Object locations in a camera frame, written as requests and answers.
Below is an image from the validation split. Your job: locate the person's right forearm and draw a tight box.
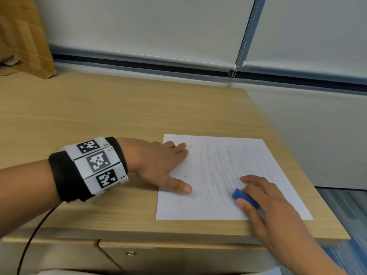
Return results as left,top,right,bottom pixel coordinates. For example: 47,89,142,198
266,235,349,275

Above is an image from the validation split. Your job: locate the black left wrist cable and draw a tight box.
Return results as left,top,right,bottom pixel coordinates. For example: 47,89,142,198
16,206,60,275

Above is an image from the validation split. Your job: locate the wooden cabinet door panel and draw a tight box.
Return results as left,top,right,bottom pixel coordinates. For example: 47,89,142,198
0,239,122,275

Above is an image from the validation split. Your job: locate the wooden desk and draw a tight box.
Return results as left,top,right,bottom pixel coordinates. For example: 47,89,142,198
0,65,352,275

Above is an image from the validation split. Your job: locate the narrow white roller blind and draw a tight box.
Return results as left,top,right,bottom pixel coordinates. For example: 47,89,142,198
242,0,367,81

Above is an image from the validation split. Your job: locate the person's left hand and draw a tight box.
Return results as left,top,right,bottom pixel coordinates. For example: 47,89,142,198
116,136,192,194

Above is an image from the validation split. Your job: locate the wooden drawer front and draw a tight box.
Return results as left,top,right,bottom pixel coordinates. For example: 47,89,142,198
99,240,277,275

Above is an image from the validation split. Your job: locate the white paper sheet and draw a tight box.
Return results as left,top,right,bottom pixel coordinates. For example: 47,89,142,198
156,134,313,221

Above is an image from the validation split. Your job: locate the black left wristband with markers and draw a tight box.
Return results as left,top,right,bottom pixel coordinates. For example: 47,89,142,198
48,136,129,203

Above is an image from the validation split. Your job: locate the brown cardboard box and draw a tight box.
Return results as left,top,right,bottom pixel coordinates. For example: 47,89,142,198
0,0,57,80

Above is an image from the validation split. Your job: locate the blue window post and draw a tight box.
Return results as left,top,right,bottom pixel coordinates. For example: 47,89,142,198
235,0,268,68

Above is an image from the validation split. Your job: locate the person's right hand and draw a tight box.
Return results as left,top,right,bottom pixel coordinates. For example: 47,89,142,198
235,174,315,249

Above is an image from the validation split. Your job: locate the wide white roller blind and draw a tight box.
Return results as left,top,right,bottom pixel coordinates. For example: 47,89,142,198
33,0,257,72

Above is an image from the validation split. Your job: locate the dark window frame rail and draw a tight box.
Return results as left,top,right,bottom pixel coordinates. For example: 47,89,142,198
51,51,367,94

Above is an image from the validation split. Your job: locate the person's left forearm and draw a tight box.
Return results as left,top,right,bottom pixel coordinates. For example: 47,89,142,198
0,159,63,239

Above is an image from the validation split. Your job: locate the metal bead chain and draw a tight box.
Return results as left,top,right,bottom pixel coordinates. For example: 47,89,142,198
226,0,260,88

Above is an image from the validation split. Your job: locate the blue eraser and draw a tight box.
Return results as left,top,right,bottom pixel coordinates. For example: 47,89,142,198
231,188,260,210

